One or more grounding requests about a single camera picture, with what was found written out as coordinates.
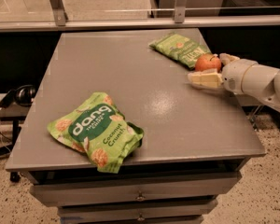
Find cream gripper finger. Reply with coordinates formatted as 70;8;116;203
219;53;239;65
188;68;223;89

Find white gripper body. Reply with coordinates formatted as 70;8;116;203
222;59;258;94

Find red apple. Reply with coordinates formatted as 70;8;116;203
195;53;221;71

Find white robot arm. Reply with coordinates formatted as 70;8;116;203
188;53;280;113

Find green jalapeno chip bag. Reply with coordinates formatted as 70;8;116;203
149;33;210;70

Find green coconut crunch chip bag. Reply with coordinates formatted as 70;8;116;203
47;92;144;174

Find grey drawer cabinet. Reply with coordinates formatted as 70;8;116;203
7;30;265;210

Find top grey drawer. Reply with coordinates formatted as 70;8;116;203
30;172;242;206

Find grey drawer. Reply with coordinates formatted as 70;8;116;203
58;199;217;224
30;172;242;206

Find black headphones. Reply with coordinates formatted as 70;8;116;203
0;85;36;108

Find metal railing frame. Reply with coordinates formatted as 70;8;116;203
0;0;280;32

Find white cable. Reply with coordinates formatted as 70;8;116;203
0;106;12;154

